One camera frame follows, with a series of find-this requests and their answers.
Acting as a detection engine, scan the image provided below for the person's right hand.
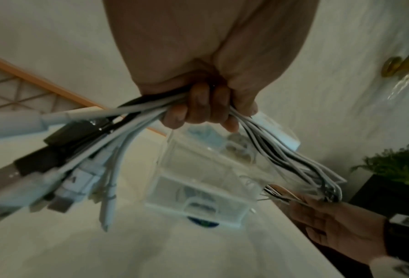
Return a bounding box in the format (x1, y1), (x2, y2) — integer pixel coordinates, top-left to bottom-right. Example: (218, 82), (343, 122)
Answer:
(288, 194), (390, 266)

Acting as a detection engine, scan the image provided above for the person's left hand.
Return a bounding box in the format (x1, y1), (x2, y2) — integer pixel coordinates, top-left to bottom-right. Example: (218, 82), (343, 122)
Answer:
(103, 0), (320, 134)

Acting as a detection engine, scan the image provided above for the white drawer organizer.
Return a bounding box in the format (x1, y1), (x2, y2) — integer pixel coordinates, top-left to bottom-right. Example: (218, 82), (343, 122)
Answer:
(144, 111), (302, 229)

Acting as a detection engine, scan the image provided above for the black plant pot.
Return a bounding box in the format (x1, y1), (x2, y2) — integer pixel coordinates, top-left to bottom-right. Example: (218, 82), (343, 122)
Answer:
(346, 173), (409, 218)

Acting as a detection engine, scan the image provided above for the black wristband with marker tags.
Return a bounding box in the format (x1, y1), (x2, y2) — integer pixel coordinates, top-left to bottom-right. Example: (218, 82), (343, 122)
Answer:
(382, 213), (409, 259)

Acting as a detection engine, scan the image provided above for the green potted plant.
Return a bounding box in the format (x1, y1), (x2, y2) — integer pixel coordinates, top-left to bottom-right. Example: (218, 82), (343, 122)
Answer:
(349, 144), (409, 189)

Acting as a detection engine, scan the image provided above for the blue table sticker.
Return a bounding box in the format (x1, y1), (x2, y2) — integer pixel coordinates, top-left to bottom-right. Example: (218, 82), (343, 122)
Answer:
(186, 216), (221, 228)

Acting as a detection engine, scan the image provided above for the orange-framed lattice screen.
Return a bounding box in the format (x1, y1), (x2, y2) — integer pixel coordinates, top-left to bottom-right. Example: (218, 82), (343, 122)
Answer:
(0, 50), (168, 137)

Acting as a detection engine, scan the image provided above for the white table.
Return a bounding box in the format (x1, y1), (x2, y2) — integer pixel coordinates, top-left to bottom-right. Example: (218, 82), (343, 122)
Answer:
(0, 131), (346, 278)

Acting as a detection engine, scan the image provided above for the brass wall fixture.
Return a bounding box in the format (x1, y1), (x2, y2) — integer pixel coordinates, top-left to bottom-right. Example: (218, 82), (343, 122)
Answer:
(380, 49), (409, 80)

